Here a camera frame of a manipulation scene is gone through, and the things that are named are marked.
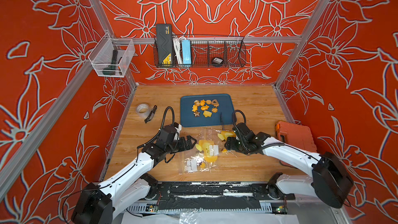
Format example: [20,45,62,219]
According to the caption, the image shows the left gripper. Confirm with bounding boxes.
[165,136,198,155]

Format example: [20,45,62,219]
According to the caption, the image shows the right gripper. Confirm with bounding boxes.
[222,136,248,155]

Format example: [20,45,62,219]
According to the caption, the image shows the clear resealable bag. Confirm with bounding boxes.
[195,128,236,163]

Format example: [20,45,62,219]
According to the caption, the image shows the black metal tongs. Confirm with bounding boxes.
[220,112,236,130]

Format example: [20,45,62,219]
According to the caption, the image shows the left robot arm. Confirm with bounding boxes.
[70,106,197,224]

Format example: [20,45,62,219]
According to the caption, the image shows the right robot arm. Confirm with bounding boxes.
[224,110,354,208]

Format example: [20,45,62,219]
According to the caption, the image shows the clear bag with yellow toys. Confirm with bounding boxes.
[179,139,222,174]

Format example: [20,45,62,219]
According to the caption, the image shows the blue plastic tray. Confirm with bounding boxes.
[180,94,234,128]

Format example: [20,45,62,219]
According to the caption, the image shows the square waffle yellow cookie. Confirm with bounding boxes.
[203,111,212,118]

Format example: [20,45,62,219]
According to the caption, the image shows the heart hole brown cookie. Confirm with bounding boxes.
[211,99,219,107]

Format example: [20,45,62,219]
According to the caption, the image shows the clear tape roll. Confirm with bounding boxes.
[135,103,151,119]

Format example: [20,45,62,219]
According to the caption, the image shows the orange tool case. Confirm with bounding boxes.
[275,121,317,152]

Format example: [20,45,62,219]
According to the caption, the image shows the light blue box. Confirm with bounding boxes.
[181,39,192,66]

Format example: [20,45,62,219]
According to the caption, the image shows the black box with yellow label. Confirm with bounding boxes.
[155,24,174,67]

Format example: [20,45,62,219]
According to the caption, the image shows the clear acrylic bin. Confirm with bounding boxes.
[89,33,135,78]

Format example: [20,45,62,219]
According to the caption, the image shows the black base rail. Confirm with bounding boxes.
[126,181,295,215]

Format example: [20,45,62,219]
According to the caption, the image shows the black wire basket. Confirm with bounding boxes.
[153,35,247,68]

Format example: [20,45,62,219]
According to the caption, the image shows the white cable bundle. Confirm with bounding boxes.
[172,36,184,66]

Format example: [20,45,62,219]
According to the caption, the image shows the dark green screwdriver handle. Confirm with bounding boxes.
[103,49,118,76]

